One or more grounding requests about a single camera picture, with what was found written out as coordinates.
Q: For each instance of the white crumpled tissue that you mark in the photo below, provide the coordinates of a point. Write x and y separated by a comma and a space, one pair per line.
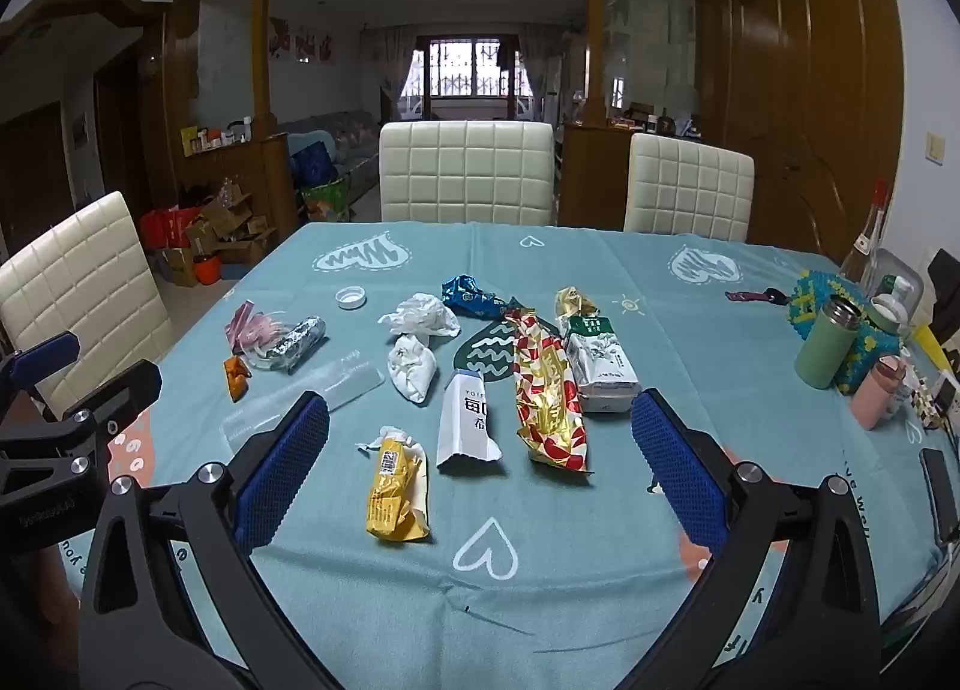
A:
420, 315

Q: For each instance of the wooden pillar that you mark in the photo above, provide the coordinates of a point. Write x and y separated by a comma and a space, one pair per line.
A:
261, 45

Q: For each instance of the white milk packet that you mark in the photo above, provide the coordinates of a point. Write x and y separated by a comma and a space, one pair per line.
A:
469, 427

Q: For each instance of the teal printed tablecloth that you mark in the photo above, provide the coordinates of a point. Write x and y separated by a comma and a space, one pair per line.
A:
525, 585

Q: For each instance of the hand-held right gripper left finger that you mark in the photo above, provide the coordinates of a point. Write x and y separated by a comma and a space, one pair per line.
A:
281, 472

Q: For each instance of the wooden counter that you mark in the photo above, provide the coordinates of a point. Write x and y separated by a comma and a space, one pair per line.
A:
592, 172
270, 172

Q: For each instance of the white paper packet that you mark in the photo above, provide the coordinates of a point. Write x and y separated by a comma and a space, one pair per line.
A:
411, 367

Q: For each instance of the pink thermos bottle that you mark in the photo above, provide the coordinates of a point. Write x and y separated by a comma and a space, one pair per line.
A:
877, 394

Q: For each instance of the grey sofa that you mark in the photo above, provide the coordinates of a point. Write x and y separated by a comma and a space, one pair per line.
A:
352, 142

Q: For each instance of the wall switch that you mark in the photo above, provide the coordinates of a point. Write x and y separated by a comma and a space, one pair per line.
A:
937, 148

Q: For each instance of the colourful printed bag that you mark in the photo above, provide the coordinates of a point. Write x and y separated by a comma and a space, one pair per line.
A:
326, 202

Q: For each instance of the green thermos flask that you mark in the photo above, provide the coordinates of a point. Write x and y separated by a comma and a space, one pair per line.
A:
829, 345

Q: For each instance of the small yellow bottle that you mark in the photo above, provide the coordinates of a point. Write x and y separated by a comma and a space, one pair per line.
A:
397, 495

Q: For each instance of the barred window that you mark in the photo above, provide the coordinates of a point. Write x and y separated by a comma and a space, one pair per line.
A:
469, 67

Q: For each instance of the blue crumpled wrapper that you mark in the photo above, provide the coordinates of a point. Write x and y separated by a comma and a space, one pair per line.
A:
472, 296

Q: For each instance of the pile of cardboard boxes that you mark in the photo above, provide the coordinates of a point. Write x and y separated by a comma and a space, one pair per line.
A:
232, 225

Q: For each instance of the red gold patterned wrapper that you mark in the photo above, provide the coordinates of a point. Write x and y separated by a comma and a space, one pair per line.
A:
547, 397

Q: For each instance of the green white packet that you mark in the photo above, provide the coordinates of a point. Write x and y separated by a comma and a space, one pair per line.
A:
600, 367

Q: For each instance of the wooden door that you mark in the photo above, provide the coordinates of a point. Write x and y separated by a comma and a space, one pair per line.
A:
817, 97

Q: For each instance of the row of small bottles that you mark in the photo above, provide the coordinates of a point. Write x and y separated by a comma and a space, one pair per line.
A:
217, 137

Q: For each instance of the blue yellow beaded box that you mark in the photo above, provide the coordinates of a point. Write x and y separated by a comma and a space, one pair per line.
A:
814, 289

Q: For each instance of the blue bag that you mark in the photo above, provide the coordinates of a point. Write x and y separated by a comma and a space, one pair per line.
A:
311, 165

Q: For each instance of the clear plastic packaging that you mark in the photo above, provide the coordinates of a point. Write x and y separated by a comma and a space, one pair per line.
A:
330, 390

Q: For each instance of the black phone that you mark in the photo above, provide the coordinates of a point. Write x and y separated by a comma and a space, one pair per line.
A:
941, 495

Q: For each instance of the orange bucket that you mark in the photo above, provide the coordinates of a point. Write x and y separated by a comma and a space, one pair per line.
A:
210, 270

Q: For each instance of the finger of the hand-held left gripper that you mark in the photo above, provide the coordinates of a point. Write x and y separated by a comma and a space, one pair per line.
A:
120, 390
45, 358

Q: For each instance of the red paper bag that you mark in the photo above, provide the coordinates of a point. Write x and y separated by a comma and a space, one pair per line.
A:
165, 229

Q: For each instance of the white bottle cap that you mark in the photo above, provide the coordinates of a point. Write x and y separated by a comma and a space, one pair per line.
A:
351, 297

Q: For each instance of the white pump bottle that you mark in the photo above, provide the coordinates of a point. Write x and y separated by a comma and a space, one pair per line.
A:
892, 304

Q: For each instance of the small gold wrapper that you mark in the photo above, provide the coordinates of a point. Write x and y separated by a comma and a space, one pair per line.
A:
576, 301

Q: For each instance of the glass bottle with red cap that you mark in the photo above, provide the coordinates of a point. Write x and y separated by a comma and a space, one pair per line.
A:
866, 240

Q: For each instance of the dark red small item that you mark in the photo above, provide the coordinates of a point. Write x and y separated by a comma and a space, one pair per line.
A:
754, 295

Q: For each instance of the silver foil wrapper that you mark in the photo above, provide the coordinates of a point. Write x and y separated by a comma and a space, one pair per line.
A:
296, 345

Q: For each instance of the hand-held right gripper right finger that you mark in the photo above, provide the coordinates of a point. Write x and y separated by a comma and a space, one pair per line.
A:
679, 472

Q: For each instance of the pink wrapper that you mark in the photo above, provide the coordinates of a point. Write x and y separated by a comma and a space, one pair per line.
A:
251, 330

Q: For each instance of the cream quilted leather chair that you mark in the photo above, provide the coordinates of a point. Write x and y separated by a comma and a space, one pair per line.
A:
465, 172
690, 187
82, 285

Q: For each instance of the small orange wrapper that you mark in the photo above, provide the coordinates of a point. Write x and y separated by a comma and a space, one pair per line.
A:
238, 369

